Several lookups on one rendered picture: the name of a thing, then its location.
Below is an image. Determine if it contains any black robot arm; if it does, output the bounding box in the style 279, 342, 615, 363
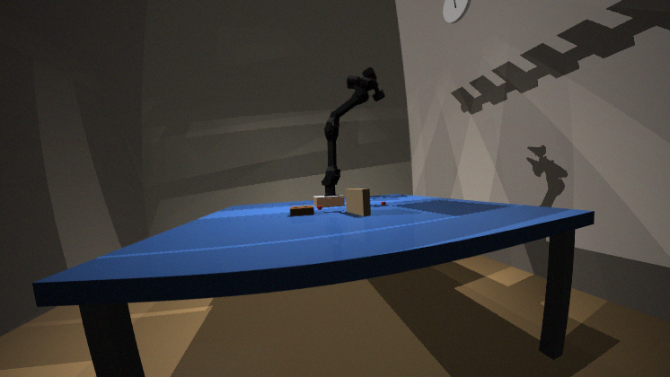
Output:
322, 76, 373, 197

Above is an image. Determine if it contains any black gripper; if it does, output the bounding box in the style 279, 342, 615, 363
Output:
362, 67, 385, 101

